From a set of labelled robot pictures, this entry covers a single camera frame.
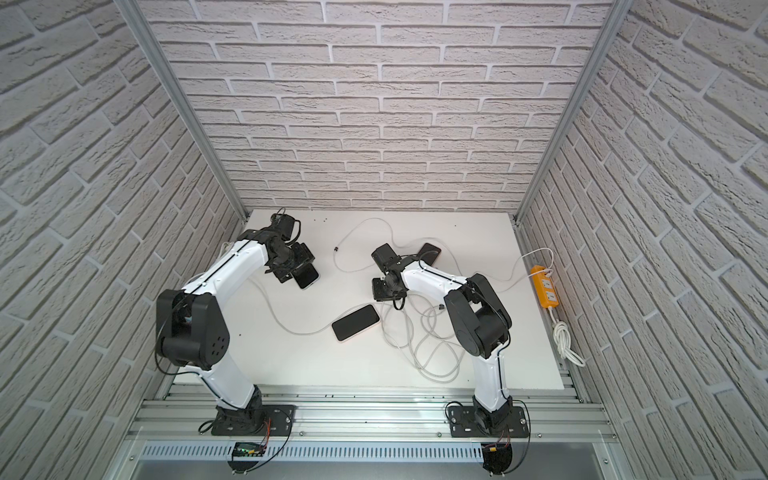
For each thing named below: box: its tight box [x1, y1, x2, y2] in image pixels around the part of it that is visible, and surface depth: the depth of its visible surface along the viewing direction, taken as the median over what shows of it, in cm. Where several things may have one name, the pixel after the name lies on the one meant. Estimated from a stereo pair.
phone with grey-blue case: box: [291, 262, 320, 290], surface depth 89 cm
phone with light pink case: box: [331, 304, 381, 342], surface depth 93 cm
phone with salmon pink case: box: [418, 242, 442, 266], surface depth 112 cm
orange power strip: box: [530, 265, 559, 309], surface depth 101 cm
